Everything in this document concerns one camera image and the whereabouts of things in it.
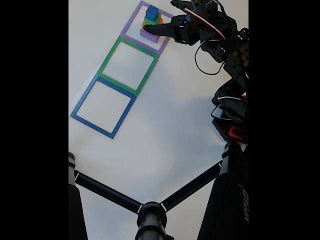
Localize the orange block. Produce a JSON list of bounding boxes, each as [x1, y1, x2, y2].
[[141, 17, 164, 30]]

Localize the green cube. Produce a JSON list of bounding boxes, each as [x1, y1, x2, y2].
[[143, 13, 162, 26]]

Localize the small blue cube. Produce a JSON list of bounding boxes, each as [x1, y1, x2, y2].
[[145, 4, 161, 20]]

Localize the purple block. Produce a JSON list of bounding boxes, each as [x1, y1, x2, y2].
[[139, 26, 161, 44]]

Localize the red black table clamp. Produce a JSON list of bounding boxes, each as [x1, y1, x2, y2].
[[228, 126, 247, 141]]

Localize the black cable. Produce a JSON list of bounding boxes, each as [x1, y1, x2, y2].
[[194, 41, 226, 76]]

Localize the purple square frame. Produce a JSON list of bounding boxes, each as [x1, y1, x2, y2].
[[119, 0, 175, 56]]

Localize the green square frame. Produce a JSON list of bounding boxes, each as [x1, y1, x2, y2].
[[96, 35, 161, 97]]

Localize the blue square frame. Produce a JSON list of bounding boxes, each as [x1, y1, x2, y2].
[[69, 75, 138, 140]]

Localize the black camera tripod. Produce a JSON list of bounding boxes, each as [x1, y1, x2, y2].
[[68, 141, 249, 240]]

